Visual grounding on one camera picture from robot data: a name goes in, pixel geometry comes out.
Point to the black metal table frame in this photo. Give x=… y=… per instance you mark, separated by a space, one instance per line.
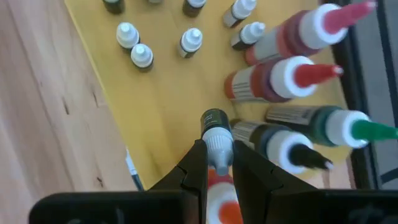
x=367 y=168

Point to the small black dropper bottle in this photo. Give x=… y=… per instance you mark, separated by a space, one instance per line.
x=141 y=55

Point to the large orange cap bottle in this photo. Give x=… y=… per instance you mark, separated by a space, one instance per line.
x=225 y=202

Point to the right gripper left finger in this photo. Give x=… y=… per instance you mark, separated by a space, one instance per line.
x=124 y=208

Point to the small dark dropper bottle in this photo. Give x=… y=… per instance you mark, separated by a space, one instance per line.
x=127 y=34
x=192 y=9
x=252 y=32

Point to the large black cap bottle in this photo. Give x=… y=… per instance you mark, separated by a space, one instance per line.
x=273 y=143

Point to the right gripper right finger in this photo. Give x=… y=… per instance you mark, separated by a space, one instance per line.
x=311 y=208

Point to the small green dropper bottle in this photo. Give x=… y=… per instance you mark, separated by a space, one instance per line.
x=113 y=6

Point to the small brown dropper bottle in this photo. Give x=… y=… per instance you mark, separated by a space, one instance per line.
x=191 y=40

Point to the yellow plastic tray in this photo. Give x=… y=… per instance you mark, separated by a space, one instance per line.
x=155 y=93

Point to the large pink cap bottle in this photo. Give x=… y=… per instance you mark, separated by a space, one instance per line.
x=295 y=34

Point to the large red cap bottle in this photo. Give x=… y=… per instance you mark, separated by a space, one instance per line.
x=264 y=84

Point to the large green cap bottle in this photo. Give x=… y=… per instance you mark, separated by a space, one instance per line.
x=311 y=124

